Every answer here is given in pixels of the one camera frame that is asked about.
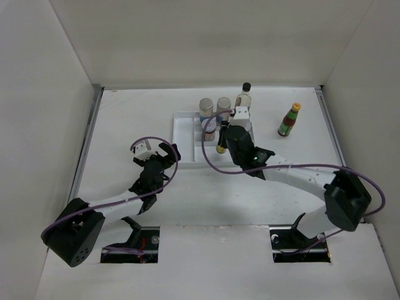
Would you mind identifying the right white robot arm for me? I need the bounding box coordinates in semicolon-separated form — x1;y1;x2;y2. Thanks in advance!
220;124;371;248

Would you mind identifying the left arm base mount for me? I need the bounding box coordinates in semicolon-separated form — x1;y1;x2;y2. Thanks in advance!
100;217;161;264

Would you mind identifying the tall dark soy sauce bottle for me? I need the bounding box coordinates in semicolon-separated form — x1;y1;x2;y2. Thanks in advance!
234;82;252;109

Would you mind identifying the red cap chili sauce bottle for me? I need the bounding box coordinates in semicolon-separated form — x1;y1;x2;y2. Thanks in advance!
277;102;301;137

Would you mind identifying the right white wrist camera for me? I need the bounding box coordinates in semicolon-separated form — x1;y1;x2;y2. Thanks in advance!
230;106;250;128

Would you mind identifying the blue label spice jar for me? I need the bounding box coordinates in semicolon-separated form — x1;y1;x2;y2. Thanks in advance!
199;98;214;122

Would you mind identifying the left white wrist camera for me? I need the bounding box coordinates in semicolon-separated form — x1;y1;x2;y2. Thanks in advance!
131;140;156;161

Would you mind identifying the pink label spice jar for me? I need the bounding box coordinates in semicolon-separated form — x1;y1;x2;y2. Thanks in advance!
216;97;231;125

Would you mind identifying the small yellow label bottle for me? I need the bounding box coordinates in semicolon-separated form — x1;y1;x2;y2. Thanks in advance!
216;131;227;154

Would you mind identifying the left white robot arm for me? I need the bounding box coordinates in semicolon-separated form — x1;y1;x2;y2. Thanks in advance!
41;141;181;268

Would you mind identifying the white divided organizer tray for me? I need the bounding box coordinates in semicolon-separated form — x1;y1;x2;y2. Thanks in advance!
172;112;236;169

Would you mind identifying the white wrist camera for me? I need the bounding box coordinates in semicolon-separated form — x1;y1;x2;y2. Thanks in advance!
131;140;156;161
230;106;250;128

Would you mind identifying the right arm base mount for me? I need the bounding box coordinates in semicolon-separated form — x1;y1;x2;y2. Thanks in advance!
269;213;331;263

